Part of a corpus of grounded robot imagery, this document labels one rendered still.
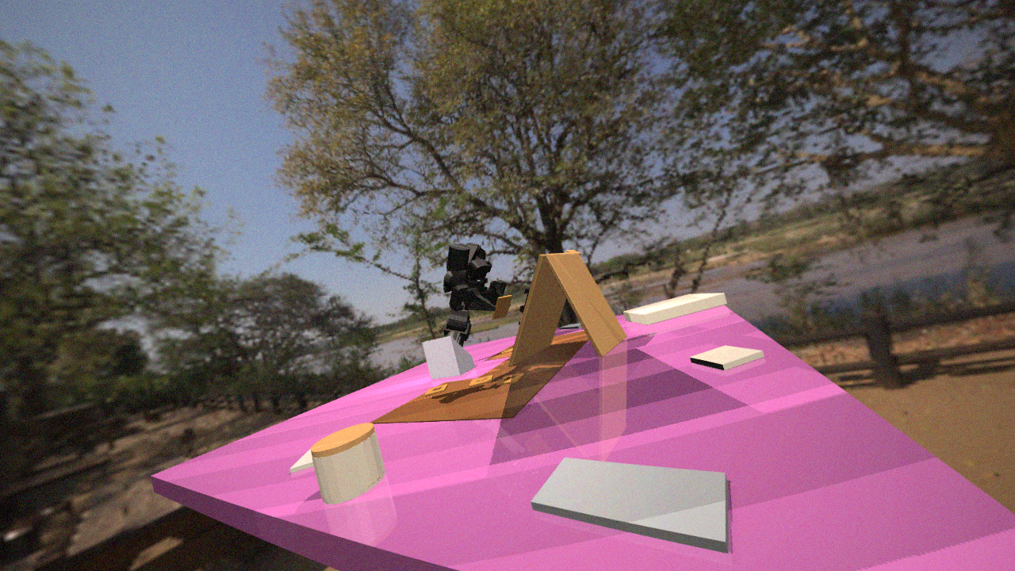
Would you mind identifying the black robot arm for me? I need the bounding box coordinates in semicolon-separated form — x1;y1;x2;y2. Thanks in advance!
443;243;492;347

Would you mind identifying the dark grey cylindrical container with orange lid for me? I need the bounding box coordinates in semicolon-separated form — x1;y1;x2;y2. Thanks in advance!
311;423;385;504

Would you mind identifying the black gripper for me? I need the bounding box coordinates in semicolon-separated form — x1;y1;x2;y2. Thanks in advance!
449;274;506;312

